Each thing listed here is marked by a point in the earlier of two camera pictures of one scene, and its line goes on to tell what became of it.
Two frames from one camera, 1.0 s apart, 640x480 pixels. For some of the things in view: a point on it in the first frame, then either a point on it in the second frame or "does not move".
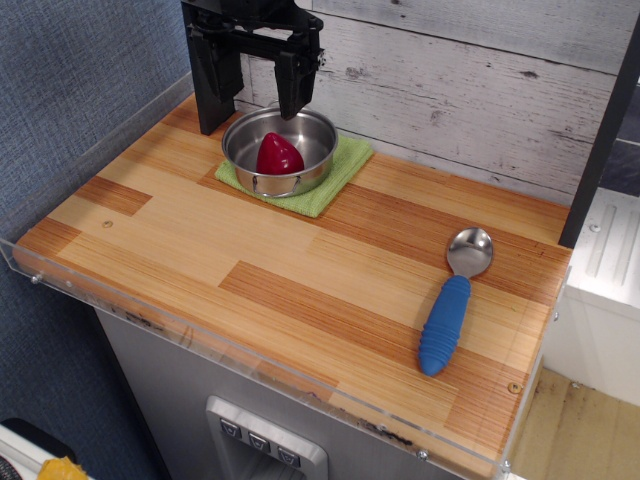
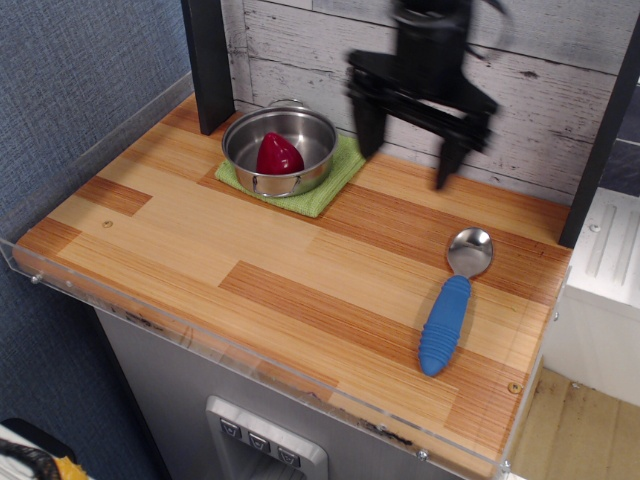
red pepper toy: x=276 y=156 does not move
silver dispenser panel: x=253 y=446 does not move
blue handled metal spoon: x=470 y=250 does not move
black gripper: x=217 y=60 to x=425 y=79
